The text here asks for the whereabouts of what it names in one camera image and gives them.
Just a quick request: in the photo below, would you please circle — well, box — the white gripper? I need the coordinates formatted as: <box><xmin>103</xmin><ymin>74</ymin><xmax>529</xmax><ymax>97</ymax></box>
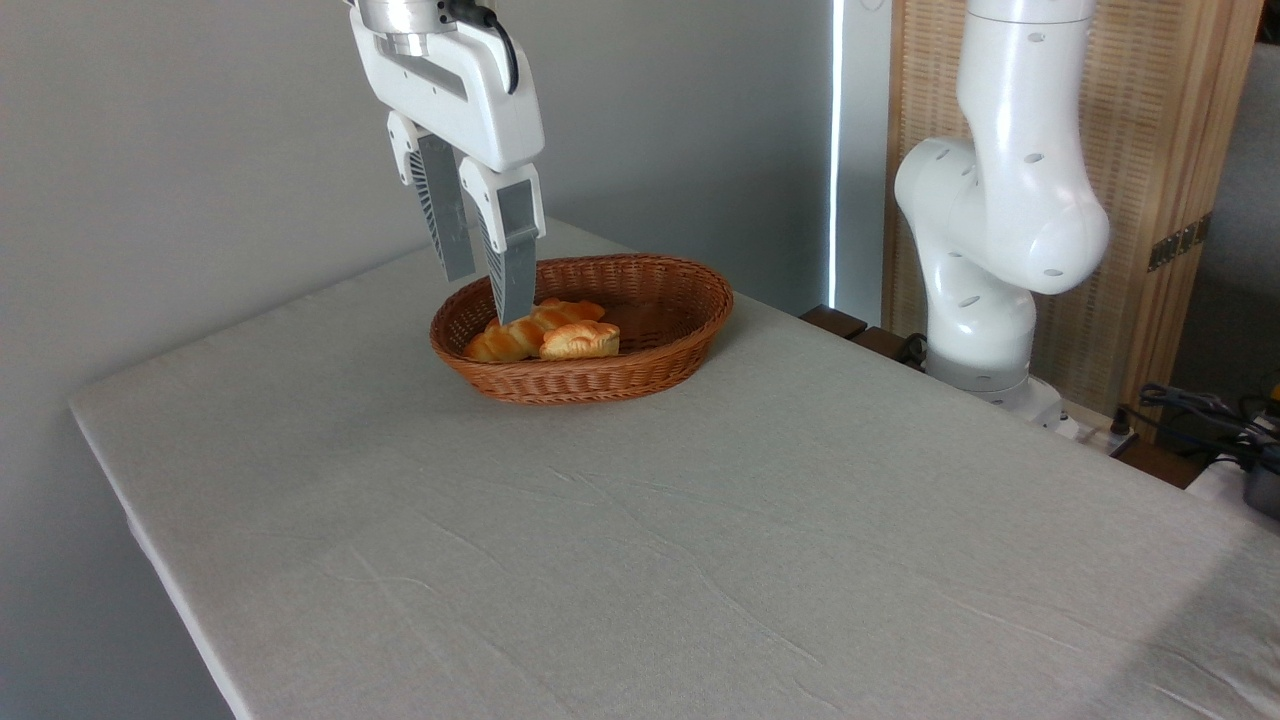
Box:
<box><xmin>349</xmin><ymin>8</ymin><xmax>547</xmax><ymax>326</ymax></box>

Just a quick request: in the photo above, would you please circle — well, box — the orange muffin bread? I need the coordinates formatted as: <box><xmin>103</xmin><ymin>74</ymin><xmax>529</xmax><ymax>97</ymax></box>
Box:
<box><xmin>538</xmin><ymin>320</ymin><xmax>622</xmax><ymax>362</ymax></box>

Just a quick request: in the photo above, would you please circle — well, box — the long twisted orange bread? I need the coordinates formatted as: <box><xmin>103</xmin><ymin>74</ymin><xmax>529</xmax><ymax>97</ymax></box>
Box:
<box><xmin>463</xmin><ymin>297</ymin><xmax>607</xmax><ymax>364</ymax></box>

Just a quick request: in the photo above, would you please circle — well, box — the brown oval wicker basket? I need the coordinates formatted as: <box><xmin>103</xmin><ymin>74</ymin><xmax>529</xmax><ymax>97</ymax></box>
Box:
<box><xmin>429</xmin><ymin>253</ymin><xmax>735</xmax><ymax>406</ymax></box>

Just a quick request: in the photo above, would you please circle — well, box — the dark brown wooden block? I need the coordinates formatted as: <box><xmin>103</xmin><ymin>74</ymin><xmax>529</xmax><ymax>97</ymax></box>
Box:
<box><xmin>849</xmin><ymin>325</ymin><xmax>927</xmax><ymax>373</ymax></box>
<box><xmin>799</xmin><ymin>304</ymin><xmax>870</xmax><ymax>342</ymax></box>

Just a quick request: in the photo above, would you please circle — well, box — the light grey tablecloth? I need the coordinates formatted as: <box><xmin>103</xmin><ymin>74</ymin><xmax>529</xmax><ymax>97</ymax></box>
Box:
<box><xmin>67</xmin><ymin>218</ymin><xmax>1280</xmax><ymax>720</ymax></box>

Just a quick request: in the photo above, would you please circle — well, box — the white power strip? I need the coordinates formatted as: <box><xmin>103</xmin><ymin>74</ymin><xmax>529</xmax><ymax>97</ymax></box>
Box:
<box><xmin>1058</xmin><ymin>405</ymin><xmax>1143</xmax><ymax>458</ymax></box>

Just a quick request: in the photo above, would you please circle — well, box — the metal screen hinge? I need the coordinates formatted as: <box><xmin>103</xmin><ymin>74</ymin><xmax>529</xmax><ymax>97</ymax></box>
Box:
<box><xmin>1147</xmin><ymin>211</ymin><xmax>1214</xmax><ymax>273</ymax></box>

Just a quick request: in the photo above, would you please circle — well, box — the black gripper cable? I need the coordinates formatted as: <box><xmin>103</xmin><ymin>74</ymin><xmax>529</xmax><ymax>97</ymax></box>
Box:
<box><xmin>444</xmin><ymin>0</ymin><xmax>521</xmax><ymax>97</ymax></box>

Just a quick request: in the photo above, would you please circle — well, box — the white window frame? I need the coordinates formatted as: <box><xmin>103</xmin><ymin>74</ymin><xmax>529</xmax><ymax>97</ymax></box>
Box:
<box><xmin>828</xmin><ymin>0</ymin><xmax>893</xmax><ymax>327</ymax></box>

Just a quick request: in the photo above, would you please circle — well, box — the black cable bundle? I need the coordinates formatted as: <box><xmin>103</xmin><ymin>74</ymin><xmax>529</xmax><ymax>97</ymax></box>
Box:
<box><xmin>1112</xmin><ymin>383</ymin><xmax>1280</xmax><ymax>473</ymax></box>

